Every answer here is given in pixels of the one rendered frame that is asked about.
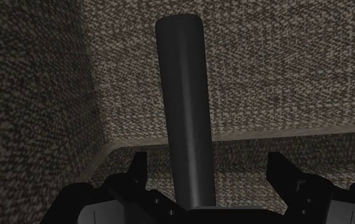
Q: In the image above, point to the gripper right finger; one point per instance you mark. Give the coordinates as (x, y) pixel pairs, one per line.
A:
(304, 192)

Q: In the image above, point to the black remote control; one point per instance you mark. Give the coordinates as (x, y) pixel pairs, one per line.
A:
(186, 111)

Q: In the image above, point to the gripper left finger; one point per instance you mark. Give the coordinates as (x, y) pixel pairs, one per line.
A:
(124, 192)

